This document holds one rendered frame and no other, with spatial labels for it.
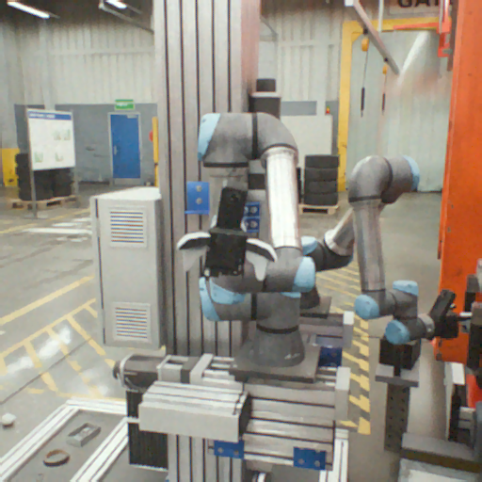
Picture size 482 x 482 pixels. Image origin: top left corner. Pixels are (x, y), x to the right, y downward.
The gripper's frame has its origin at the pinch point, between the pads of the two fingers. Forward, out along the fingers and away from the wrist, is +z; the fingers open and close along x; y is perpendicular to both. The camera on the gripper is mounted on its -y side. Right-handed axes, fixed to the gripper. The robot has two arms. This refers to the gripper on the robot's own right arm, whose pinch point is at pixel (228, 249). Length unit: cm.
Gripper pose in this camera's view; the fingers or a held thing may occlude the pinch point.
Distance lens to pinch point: 79.9
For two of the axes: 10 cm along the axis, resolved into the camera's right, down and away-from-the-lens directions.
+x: -9.9, -1.3, -0.5
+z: 0.2, 2.1, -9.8
